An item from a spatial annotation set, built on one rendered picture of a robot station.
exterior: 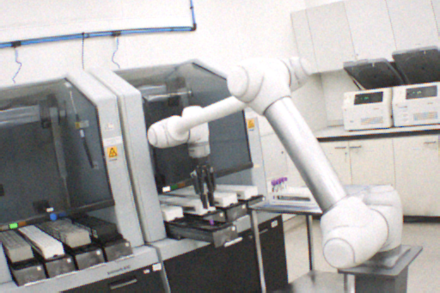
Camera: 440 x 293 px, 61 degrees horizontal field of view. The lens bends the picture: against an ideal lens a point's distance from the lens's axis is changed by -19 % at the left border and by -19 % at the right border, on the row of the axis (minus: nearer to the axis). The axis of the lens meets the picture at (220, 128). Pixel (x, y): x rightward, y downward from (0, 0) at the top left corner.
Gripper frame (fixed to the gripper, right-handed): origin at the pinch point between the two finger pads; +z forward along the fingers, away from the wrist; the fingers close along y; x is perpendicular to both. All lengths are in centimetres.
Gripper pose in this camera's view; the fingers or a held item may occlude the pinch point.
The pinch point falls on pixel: (207, 200)
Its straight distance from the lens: 198.7
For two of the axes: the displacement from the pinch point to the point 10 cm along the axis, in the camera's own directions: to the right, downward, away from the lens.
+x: 6.6, -0.6, -7.5
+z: 1.5, 9.9, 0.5
